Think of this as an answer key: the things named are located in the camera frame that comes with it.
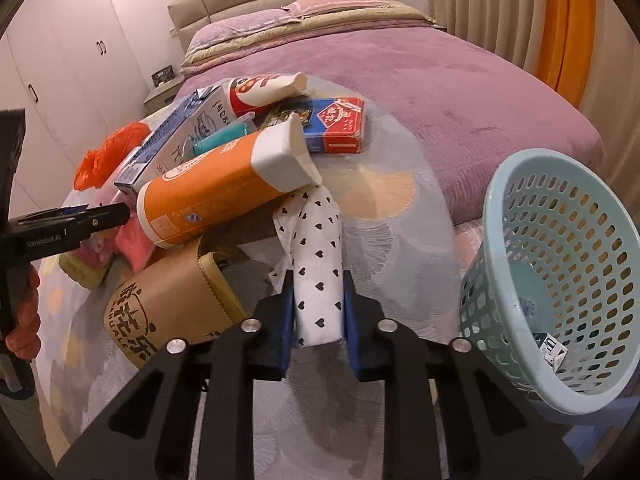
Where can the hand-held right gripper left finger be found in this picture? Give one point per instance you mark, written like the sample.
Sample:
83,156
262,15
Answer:
286,320

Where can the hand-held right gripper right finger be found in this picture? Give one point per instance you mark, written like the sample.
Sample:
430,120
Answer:
350,332

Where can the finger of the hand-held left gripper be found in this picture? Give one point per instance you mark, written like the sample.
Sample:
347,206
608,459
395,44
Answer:
100,221

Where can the white cloth with black hearts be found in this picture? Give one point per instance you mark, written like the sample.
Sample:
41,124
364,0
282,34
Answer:
315,260

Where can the blue and red card box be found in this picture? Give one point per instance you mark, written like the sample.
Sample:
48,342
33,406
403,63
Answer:
335,125

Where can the light blue plastic basket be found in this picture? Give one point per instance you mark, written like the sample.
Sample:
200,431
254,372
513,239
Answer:
500,195

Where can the person's left hand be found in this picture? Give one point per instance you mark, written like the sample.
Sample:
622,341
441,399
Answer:
26,320

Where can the pink wrapper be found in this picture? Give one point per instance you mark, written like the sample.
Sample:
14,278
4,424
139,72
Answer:
132,245

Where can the yellow sponge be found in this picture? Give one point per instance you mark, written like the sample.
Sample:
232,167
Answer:
82,274

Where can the orange plastic bag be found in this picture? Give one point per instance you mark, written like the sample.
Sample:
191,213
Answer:
110,152

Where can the brown paper cup sleeve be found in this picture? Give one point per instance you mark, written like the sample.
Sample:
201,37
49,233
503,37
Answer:
170,300

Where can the blue and white milk carton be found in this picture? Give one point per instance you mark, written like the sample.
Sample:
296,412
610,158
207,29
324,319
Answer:
170,135

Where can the orange and white drink carton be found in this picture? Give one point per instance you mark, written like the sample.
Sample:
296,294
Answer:
210,185

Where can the beige nightstand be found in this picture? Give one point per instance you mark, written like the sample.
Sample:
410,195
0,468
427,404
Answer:
160,97

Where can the white wardrobe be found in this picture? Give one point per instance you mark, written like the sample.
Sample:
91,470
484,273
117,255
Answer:
65,60

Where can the white paper scrap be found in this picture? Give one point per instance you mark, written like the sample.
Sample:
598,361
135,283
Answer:
550,350

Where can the red and white tube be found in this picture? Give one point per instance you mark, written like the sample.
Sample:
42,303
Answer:
260,91

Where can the beige folded quilt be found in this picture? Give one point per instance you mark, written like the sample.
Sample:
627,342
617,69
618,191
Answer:
235,55

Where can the purple pillow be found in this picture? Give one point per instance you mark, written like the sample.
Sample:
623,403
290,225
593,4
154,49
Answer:
240,35

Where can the purple bed blanket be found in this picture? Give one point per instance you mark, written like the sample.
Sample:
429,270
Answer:
450,100

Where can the pink pillow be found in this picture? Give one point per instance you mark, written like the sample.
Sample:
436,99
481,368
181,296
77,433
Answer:
340,4

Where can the beige curtain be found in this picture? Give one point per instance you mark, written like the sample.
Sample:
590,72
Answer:
480,5

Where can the orange curtain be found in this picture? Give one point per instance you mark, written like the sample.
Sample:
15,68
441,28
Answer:
570,25

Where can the small picture frame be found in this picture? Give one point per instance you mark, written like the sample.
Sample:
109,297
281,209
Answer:
162,75

